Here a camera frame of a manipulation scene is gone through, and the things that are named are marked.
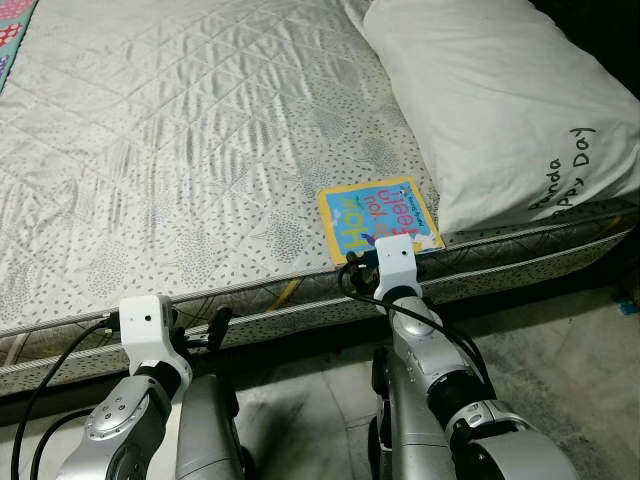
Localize yellow-edged blue children's book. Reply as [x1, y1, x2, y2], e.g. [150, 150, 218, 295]
[317, 177, 446, 269]

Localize white pillow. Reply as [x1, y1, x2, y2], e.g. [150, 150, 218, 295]
[360, 0, 640, 237]

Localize dark bed base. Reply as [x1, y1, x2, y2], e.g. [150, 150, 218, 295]
[0, 235, 640, 429]

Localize silver robot leg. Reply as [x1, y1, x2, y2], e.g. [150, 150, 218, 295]
[366, 345, 453, 480]

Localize grey quilted mattress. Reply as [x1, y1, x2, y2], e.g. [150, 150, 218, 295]
[0, 0, 640, 396]

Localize teal blanket coloured hearts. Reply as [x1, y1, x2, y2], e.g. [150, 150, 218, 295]
[0, 0, 39, 96]

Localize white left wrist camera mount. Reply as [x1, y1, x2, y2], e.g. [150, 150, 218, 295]
[118, 295, 191, 379]

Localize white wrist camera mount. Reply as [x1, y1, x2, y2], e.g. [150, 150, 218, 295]
[118, 295, 191, 379]
[373, 235, 418, 303]

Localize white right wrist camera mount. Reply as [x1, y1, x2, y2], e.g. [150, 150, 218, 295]
[373, 235, 418, 303]

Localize long black left arm cable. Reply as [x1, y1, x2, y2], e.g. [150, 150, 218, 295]
[10, 314, 123, 480]

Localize short black left arm cable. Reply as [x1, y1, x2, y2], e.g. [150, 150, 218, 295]
[30, 407, 97, 480]

